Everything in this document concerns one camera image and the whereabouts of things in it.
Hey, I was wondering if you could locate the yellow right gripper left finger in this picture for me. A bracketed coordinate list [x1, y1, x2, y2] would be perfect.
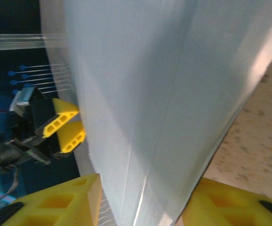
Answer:
[0, 173, 103, 226]

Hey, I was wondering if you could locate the grey paper box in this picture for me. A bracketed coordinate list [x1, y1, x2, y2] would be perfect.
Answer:
[39, 0, 272, 226]

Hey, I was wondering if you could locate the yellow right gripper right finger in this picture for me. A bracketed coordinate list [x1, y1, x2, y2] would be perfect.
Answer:
[182, 178, 272, 226]

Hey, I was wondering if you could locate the aluminium frame post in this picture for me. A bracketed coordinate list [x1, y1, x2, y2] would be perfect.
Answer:
[0, 33, 68, 51]

